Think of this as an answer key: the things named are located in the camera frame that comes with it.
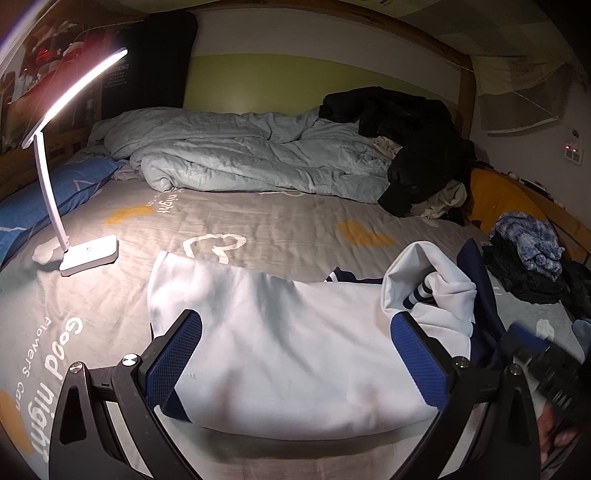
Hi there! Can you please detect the light blue towel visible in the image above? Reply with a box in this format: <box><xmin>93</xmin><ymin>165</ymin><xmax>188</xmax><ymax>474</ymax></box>
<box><xmin>571</xmin><ymin>318</ymin><xmax>591</xmax><ymax>356</ymax></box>

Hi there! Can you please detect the blue pillow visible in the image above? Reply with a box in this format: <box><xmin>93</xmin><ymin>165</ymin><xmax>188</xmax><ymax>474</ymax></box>
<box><xmin>0</xmin><ymin>156</ymin><xmax>127</xmax><ymax>268</ymax></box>

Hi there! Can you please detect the dark garment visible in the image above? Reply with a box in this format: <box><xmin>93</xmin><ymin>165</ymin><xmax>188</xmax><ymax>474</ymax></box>
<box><xmin>561</xmin><ymin>258</ymin><xmax>591</xmax><ymax>321</ymax></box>

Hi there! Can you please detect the white desk lamp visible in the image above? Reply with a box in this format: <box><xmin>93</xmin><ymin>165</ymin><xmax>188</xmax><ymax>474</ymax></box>
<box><xmin>21</xmin><ymin>46</ymin><xmax>129</xmax><ymax>278</ymax></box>

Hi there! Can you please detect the white wall socket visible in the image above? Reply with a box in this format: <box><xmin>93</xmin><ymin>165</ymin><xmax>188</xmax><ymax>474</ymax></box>
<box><xmin>561</xmin><ymin>129</ymin><xmax>583</xmax><ymax>163</ymax></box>

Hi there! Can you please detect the beige garment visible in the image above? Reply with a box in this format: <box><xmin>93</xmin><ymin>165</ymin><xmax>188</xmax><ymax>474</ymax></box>
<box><xmin>373</xmin><ymin>136</ymin><xmax>468</xmax><ymax>220</ymax></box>

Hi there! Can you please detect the blue plaid shirt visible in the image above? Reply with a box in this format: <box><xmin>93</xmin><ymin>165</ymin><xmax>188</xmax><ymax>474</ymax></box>
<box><xmin>489</xmin><ymin>212</ymin><xmax>566</xmax><ymax>282</ymax></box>

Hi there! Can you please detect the wall poster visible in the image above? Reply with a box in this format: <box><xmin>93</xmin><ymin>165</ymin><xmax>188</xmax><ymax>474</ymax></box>
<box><xmin>0</xmin><ymin>18</ymin><xmax>116</xmax><ymax>153</ymax></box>

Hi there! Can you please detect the person's right hand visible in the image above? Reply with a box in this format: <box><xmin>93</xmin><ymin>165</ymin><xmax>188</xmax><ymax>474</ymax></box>
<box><xmin>538</xmin><ymin>401</ymin><xmax>580</xmax><ymax>455</ymax></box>

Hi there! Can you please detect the black hanging banner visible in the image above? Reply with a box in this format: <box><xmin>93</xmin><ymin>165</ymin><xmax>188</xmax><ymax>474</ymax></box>
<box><xmin>99</xmin><ymin>11</ymin><xmax>198</xmax><ymax>121</ymax></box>

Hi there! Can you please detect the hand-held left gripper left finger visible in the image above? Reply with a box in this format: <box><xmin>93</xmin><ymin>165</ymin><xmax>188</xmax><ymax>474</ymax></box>
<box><xmin>48</xmin><ymin>308</ymin><xmax>204</xmax><ymax>480</ymax></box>

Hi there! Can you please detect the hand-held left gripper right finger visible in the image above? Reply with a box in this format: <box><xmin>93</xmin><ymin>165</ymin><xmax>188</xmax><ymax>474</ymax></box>
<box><xmin>390</xmin><ymin>311</ymin><xmax>541</xmax><ymax>480</ymax></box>

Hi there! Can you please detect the curved wooden bed rail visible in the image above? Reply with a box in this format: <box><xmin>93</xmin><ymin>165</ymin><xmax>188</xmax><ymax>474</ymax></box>
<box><xmin>468</xmin><ymin>165</ymin><xmax>591</xmax><ymax>264</ymax></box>

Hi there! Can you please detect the grey duvet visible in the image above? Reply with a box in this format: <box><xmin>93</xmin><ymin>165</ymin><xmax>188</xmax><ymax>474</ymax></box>
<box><xmin>88</xmin><ymin>107</ymin><xmax>402</xmax><ymax>204</ymax></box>

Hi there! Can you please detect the black puffer jacket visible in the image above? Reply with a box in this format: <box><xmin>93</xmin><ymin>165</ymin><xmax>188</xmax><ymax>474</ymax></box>
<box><xmin>318</xmin><ymin>87</ymin><xmax>476</xmax><ymax>217</ymax></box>

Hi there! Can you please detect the white mosquito net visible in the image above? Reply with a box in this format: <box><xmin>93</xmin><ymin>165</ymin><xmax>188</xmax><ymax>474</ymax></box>
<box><xmin>471</xmin><ymin>51</ymin><xmax>571</xmax><ymax>134</ymax></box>

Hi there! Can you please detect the white and navy baseball jacket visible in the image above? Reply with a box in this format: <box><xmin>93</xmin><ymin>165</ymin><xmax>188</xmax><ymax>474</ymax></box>
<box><xmin>147</xmin><ymin>237</ymin><xmax>509</xmax><ymax>437</ymax></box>

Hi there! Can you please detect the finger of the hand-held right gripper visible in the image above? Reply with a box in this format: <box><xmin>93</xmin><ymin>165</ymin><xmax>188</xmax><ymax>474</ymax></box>
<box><xmin>501</xmin><ymin>323</ymin><xmax>553</xmax><ymax>366</ymax></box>

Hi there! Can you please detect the black clothes pile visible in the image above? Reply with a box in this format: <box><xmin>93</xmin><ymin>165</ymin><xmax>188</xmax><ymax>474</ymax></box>
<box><xmin>482</xmin><ymin>231</ymin><xmax>575</xmax><ymax>305</ymax></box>

